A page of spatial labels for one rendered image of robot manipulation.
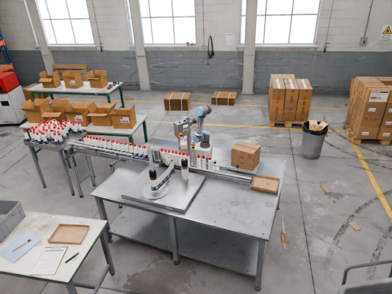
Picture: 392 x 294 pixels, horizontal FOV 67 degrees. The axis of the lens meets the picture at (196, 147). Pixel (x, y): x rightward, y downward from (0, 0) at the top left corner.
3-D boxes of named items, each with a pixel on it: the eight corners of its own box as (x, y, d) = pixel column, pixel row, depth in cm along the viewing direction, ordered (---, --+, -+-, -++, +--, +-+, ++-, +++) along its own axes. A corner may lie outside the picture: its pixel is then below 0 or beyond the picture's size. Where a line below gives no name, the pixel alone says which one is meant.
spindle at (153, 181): (149, 192, 340) (146, 171, 326) (153, 187, 347) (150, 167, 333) (156, 193, 337) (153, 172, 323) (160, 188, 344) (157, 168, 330)
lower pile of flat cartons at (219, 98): (210, 104, 806) (210, 97, 795) (214, 97, 851) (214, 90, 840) (234, 105, 791) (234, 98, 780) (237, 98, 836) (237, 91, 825)
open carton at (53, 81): (39, 89, 728) (35, 74, 710) (51, 83, 772) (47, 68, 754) (53, 89, 723) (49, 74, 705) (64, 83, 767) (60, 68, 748)
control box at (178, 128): (174, 135, 375) (172, 122, 366) (185, 132, 383) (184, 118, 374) (178, 138, 368) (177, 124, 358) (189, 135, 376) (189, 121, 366)
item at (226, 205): (90, 195, 352) (90, 193, 351) (151, 139, 472) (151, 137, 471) (268, 241, 281) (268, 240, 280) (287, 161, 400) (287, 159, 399)
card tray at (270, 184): (250, 188, 348) (251, 185, 346) (255, 176, 369) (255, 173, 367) (276, 193, 338) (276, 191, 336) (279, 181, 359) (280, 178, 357)
